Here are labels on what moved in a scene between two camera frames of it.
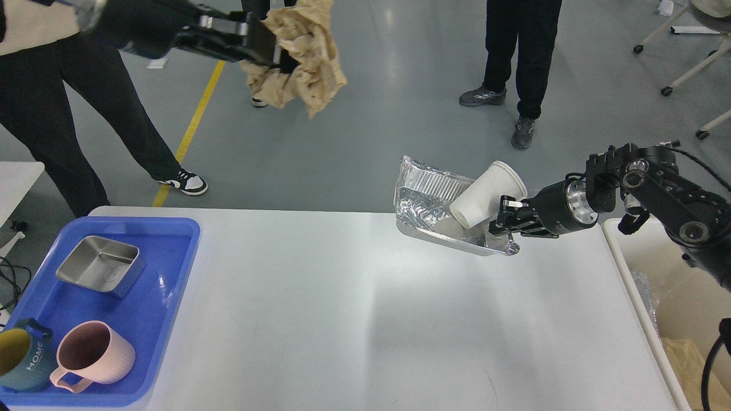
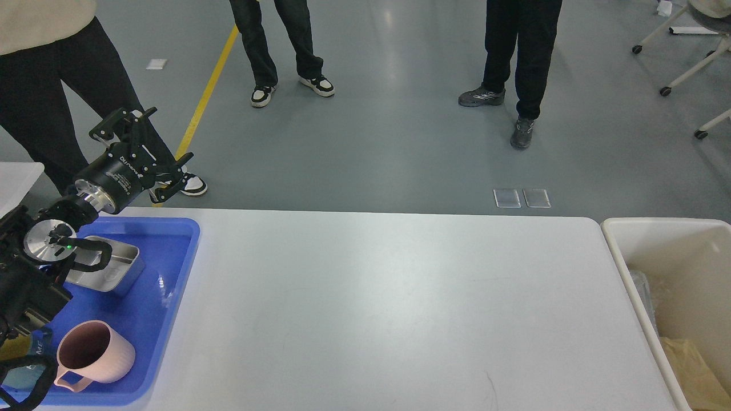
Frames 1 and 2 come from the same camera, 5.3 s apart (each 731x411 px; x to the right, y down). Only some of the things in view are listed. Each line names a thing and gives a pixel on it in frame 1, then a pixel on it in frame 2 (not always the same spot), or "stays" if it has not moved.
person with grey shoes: (534, 23) stays
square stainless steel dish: (103, 265) stays
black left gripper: (147, 29) to (125, 169)
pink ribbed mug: (92, 350) stays
